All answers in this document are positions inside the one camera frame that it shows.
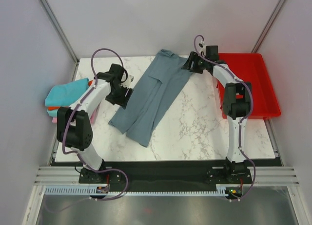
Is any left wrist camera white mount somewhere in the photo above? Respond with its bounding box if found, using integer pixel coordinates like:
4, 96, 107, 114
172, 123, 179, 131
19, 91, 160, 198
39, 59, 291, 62
121, 75, 134, 88

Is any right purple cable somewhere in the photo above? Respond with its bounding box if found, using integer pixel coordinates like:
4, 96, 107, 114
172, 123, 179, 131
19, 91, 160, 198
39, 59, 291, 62
193, 35, 256, 202

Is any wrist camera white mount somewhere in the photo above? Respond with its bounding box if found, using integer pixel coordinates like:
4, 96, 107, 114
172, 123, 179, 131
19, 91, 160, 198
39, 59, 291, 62
121, 75, 134, 88
198, 40, 207, 54

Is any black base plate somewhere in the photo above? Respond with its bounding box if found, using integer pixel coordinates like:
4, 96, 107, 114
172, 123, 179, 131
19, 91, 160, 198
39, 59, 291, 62
78, 160, 252, 193

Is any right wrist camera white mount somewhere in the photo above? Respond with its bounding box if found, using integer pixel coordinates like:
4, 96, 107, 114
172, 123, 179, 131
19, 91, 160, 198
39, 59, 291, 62
198, 40, 207, 54

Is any teal folded t shirt top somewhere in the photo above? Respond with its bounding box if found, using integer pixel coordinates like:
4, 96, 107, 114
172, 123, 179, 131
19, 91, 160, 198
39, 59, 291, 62
43, 78, 90, 108

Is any white cable duct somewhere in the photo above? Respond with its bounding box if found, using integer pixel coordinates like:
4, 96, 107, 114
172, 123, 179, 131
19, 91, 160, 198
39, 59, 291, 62
216, 185, 242, 196
45, 185, 110, 195

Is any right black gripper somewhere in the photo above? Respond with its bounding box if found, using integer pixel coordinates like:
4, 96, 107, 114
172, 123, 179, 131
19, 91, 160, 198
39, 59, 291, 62
181, 52, 209, 75

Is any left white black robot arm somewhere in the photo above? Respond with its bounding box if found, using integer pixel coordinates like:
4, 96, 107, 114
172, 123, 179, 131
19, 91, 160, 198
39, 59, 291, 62
57, 64, 133, 183

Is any aluminium corner post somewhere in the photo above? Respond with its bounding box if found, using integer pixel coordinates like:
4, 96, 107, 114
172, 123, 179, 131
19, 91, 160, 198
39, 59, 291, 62
34, 0, 80, 65
251, 0, 288, 53

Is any grey-blue t shirt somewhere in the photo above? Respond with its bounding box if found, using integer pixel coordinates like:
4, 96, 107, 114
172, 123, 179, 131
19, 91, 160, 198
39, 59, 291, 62
109, 49, 191, 147

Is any left white cable duct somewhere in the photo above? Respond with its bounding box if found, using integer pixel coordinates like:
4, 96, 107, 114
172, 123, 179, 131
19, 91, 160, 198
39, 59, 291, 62
45, 185, 110, 195

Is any left aluminium corner post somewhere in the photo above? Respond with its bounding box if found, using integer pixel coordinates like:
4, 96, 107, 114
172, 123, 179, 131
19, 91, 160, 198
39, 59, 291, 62
34, 0, 80, 65

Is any right aluminium corner post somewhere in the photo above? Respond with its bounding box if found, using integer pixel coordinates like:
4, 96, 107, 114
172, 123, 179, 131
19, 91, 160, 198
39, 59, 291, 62
251, 0, 288, 53

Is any purple cable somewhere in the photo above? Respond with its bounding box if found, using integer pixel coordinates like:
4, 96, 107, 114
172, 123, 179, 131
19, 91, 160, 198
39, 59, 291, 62
62, 48, 129, 201
193, 35, 256, 202

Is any aluminium rail frame front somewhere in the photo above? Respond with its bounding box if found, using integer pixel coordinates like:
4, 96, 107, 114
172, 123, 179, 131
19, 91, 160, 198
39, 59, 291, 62
22, 160, 312, 225

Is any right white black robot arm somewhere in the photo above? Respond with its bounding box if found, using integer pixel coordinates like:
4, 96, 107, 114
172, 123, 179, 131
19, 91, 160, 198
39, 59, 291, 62
182, 46, 254, 183

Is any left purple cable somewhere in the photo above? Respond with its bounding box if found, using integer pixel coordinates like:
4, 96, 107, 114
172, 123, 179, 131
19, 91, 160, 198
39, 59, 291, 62
62, 48, 129, 201

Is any orange folded t shirt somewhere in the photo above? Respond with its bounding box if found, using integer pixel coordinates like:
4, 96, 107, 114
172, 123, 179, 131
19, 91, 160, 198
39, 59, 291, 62
47, 80, 95, 112

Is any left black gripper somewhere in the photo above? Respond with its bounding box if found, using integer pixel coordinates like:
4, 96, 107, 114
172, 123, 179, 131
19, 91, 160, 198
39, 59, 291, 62
105, 84, 133, 110

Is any right white cable duct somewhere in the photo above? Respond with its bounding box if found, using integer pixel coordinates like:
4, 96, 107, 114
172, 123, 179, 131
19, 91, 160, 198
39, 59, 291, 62
216, 185, 242, 196

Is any pink folded t shirt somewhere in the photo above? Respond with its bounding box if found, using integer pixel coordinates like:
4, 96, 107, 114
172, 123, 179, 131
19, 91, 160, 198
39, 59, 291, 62
52, 106, 99, 124

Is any red plastic bin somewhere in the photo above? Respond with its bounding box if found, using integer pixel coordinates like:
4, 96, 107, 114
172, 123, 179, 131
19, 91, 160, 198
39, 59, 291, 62
219, 53, 281, 120

